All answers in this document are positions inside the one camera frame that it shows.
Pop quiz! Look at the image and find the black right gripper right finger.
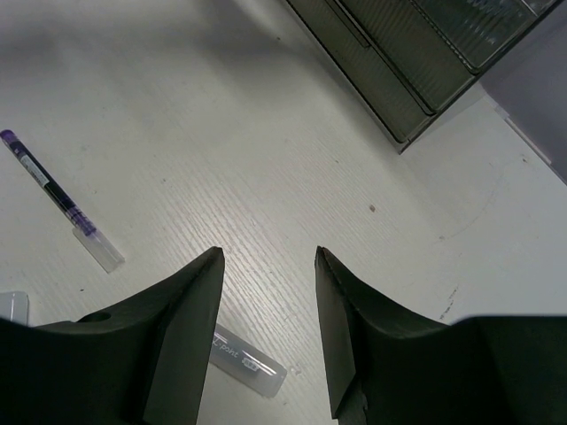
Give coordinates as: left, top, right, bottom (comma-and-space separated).
315, 247, 566, 424

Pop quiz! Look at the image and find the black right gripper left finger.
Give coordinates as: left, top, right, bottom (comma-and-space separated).
1, 247, 225, 424

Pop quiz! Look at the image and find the orange cap highlighter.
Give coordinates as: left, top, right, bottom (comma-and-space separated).
209, 324, 287, 398

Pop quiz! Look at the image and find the purple ink gel pen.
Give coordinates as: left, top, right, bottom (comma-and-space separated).
1, 129, 124, 274

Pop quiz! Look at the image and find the blue highlighter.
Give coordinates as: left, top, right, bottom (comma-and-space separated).
0, 291, 29, 326

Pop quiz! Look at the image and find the clear drawer organizer box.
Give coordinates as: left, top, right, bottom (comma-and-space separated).
288, 0, 560, 152

